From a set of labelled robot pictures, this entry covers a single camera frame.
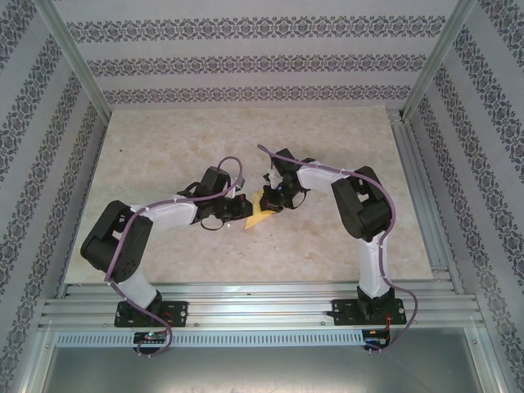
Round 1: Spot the yellow paper sheet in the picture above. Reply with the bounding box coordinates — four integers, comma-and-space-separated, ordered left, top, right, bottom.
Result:
244, 188, 284, 231

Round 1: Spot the grey metal sheet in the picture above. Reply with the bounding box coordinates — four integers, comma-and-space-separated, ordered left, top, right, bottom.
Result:
39, 327, 495, 393

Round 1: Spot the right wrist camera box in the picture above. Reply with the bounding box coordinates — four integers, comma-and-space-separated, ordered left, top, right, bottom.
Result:
261, 166, 282, 187

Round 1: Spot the aluminium mounting rail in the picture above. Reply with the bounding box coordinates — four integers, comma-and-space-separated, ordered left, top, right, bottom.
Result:
38, 281, 488, 329

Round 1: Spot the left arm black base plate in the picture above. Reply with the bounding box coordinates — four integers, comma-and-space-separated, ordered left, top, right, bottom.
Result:
114, 300, 190, 329

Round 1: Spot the aluminium side rail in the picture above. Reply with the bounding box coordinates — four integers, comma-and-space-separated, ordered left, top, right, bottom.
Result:
386, 107, 467, 294

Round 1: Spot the slotted grey cable duct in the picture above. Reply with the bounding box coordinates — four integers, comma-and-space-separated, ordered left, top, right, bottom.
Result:
55, 329, 366, 349

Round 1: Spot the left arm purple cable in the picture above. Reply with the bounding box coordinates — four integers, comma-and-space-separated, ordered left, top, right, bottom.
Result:
104, 156, 247, 359

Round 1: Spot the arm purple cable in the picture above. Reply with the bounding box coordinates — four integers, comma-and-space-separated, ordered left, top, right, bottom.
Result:
255, 142, 419, 357
104, 156, 247, 359

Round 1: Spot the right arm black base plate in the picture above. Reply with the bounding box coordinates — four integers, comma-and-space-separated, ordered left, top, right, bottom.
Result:
331, 297, 408, 327

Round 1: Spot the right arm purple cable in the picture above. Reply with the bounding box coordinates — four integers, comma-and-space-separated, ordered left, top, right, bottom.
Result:
255, 142, 419, 357

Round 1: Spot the aluminium frame bar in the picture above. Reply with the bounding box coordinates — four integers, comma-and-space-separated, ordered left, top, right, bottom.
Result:
31, 0, 113, 120
7, 319, 57, 393
402, 0, 479, 124
466, 323, 517, 393

